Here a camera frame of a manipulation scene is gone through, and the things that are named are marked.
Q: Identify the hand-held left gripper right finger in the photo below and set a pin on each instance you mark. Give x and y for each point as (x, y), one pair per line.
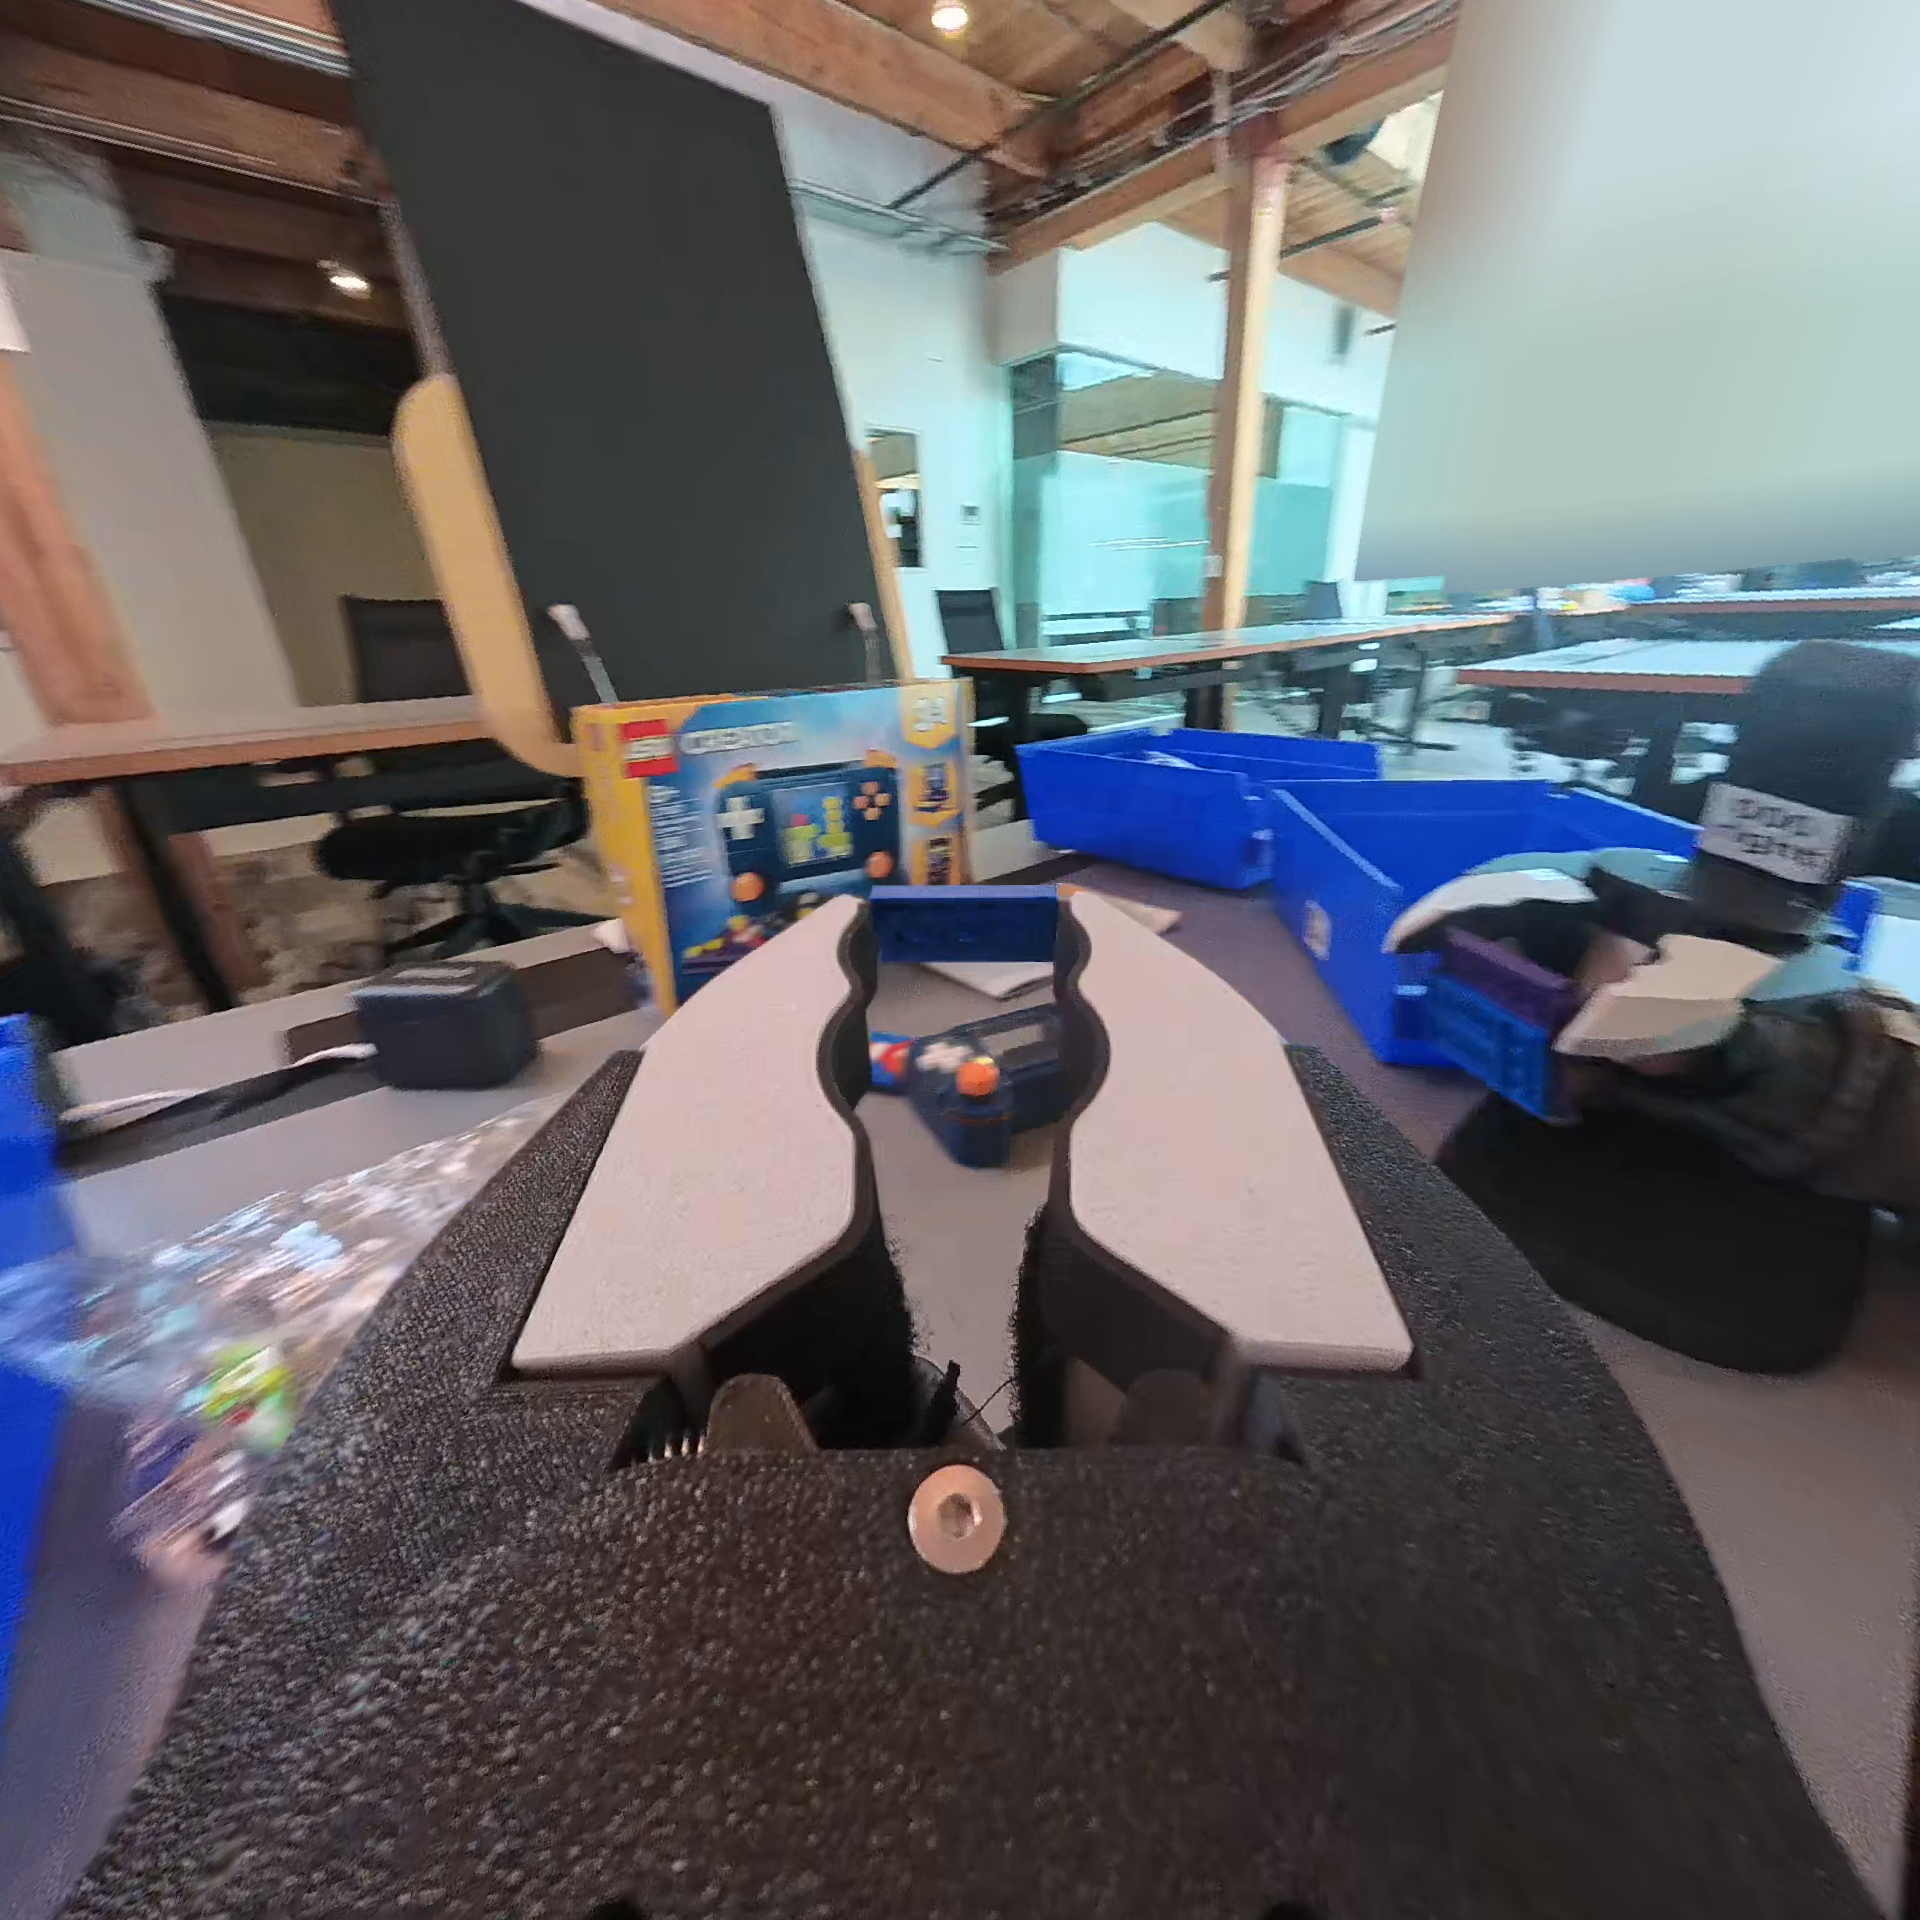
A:
(1200, 1156)

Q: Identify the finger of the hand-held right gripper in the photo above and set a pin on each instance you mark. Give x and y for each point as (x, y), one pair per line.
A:
(1484, 892)
(1665, 994)

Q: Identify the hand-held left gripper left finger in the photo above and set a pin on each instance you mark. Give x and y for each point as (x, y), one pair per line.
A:
(721, 1142)

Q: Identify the purple studded brick plate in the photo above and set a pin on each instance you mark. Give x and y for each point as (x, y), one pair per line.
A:
(1500, 975)

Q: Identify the dark blue brick assembly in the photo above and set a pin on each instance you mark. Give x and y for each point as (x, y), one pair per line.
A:
(1478, 1046)

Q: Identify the blue brick plate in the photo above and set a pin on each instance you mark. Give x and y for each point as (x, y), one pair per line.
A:
(961, 917)

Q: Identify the large blue plastic bin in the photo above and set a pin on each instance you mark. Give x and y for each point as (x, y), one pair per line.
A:
(1350, 886)

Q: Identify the background table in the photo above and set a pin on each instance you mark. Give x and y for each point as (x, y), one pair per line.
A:
(1215, 645)
(1650, 663)

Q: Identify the dark blue brick game console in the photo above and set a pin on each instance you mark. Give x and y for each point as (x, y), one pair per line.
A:
(974, 1080)

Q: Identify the dark bulky object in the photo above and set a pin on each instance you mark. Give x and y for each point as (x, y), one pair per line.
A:
(1665, 1253)

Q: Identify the paper booklet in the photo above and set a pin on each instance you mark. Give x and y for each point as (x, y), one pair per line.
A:
(1002, 980)

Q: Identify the black box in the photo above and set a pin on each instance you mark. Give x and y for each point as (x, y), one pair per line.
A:
(441, 1023)

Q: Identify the toy set box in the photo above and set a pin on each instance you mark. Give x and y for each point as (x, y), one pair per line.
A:
(795, 840)

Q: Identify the clear plastic wrap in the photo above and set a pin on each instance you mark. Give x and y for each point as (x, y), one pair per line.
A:
(346, 1215)

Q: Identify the black office chair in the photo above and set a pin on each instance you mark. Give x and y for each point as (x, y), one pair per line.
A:
(974, 623)
(434, 848)

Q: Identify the small bag of green pieces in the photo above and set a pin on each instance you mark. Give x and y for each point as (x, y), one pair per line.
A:
(240, 1382)

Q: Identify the wooden pillar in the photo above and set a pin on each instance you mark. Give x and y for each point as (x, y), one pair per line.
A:
(1244, 406)

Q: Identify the wooden edged desk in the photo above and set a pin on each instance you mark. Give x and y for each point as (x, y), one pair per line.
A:
(224, 744)

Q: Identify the large black board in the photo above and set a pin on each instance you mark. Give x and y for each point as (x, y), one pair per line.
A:
(600, 346)

